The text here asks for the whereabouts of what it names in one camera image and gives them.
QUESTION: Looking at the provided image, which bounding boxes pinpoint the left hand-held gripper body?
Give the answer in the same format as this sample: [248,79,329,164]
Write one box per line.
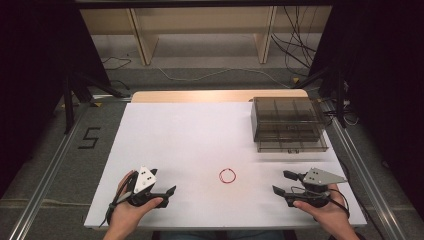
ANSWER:
[124,165,170,210]

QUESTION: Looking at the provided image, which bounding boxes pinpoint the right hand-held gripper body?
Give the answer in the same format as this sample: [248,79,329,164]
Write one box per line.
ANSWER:
[283,167,348,210]

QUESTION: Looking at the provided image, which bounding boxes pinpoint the clear smoky plastic drawer box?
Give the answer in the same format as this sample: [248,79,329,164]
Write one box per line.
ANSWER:
[250,96,330,155]

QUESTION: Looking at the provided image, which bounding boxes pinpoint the red rubber band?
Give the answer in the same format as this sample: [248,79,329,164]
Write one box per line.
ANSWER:
[218,167,237,185]

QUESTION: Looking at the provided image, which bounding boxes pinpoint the person's right hand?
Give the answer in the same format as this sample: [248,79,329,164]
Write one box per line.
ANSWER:
[292,188,352,233]

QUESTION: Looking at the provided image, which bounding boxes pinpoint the person's left hand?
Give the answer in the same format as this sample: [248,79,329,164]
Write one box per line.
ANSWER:
[105,170,165,234]

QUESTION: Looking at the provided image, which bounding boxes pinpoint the white table mat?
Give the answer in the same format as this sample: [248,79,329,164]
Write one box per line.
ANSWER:
[83,101,368,231]

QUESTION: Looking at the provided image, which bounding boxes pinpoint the wooden table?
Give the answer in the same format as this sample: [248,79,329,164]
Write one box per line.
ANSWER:
[130,88,310,104]

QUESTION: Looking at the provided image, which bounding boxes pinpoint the black tripod stand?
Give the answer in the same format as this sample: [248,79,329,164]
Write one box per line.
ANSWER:
[61,70,132,135]
[298,63,349,129]

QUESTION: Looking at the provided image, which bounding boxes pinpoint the black curtain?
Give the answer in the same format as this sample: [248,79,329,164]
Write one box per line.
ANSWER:
[308,0,424,221]
[0,0,113,198]

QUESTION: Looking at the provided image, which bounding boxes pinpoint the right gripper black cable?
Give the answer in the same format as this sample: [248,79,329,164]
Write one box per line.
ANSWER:
[328,187,352,221]

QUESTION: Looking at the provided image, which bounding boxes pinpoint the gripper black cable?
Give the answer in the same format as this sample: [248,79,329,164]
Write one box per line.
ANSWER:
[98,170,139,229]
[328,187,352,221]

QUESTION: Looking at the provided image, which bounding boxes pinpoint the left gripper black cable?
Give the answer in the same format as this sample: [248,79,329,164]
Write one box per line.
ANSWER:
[98,170,139,229]

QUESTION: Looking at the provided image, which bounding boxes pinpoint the aluminium floor rail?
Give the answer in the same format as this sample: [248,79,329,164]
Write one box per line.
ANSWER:
[7,96,98,240]
[318,98,409,240]

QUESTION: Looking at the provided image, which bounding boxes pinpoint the tangled cables by stand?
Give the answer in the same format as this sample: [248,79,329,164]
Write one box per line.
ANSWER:
[323,98,360,127]

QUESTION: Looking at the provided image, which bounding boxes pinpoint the thin black floor cable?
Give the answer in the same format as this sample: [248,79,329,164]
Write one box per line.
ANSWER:
[101,55,133,71]

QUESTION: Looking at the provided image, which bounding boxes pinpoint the white floor cable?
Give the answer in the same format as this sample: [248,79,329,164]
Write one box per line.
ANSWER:
[155,65,292,90]

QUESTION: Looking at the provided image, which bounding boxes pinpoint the bundle of black cables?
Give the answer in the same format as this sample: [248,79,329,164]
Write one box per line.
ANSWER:
[270,5,318,70]

